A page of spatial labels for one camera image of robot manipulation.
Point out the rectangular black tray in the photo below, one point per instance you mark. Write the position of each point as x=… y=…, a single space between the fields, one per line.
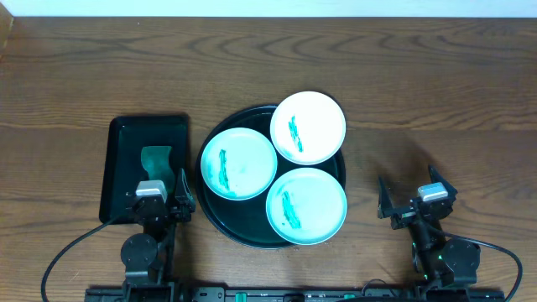
x=123 y=171

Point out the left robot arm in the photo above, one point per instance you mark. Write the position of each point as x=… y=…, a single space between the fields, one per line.
x=148 y=256

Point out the round black tray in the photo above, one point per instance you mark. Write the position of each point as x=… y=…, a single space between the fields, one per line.
x=245 y=221

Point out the white plate green smear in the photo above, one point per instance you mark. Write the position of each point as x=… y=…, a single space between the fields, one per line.
x=308 y=127

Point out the green scouring sponge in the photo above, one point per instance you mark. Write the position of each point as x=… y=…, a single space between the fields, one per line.
x=155 y=161

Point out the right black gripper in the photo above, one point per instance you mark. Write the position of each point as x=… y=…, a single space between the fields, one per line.
x=404 y=215

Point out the pale green plate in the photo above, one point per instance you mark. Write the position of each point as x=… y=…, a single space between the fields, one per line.
x=306 y=206
x=238 y=164

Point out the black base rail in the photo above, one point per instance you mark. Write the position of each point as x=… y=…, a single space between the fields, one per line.
x=219 y=294

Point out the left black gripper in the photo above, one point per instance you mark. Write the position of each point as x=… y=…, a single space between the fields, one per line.
x=169 y=208

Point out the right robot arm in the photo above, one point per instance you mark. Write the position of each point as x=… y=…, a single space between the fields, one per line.
x=449 y=265

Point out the pale green plate front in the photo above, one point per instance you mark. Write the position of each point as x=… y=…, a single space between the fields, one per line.
x=306 y=206

